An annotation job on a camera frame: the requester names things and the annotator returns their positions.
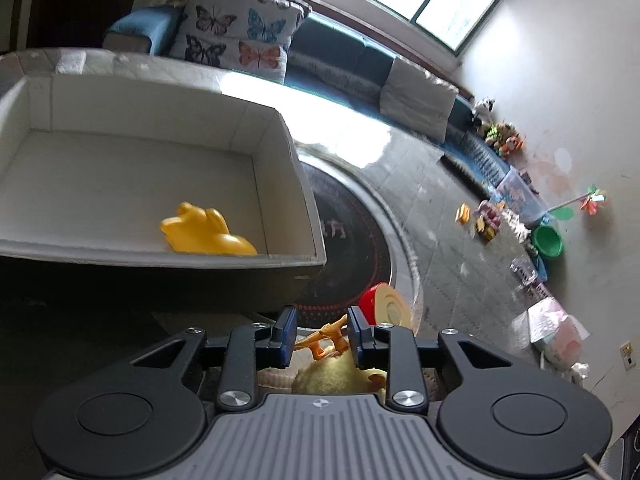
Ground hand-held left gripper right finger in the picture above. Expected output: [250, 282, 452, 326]
[347, 305, 521, 413]

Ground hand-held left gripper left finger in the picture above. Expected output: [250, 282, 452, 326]
[131, 305, 299, 411]

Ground yellow plush duck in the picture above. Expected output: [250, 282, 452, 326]
[257, 313, 396, 402]

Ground white storage box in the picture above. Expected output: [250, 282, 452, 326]
[0, 72, 328, 281]

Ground red and cream round toy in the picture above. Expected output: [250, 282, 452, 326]
[358, 283, 412, 333]

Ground round dark rug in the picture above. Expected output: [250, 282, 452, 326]
[290, 156, 426, 335]

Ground yellow rubber duck toy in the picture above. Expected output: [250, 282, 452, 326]
[160, 202, 259, 257]

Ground pile of small toys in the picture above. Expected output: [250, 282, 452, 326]
[472, 199, 532, 247]

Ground clear plastic packaging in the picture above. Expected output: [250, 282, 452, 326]
[509, 254, 552, 302]

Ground white and pink plastic bags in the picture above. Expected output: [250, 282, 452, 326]
[511, 297, 592, 373]

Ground green plastic basin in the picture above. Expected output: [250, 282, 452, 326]
[529, 223, 565, 261]

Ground clear plastic bin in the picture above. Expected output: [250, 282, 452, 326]
[492, 166, 551, 226]

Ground grey pillow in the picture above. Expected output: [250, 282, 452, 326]
[378, 56, 460, 143]

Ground pile of stuffed toys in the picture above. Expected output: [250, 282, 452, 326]
[482, 120, 527, 162]

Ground black and white plush toy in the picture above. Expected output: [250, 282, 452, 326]
[472, 97, 497, 132]

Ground colourful pinwheel toy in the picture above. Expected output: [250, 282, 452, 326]
[542, 187, 609, 222]

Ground blue sofa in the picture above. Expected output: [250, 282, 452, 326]
[286, 10, 513, 197]

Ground white quilted mattress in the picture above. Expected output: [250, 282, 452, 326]
[0, 48, 293, 98]

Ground blue sofa armrest cushion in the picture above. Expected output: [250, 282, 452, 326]
[102, 6, 184, 57]

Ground dark wooden cabinet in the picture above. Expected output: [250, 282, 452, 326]
[0, 0, 151, 56]

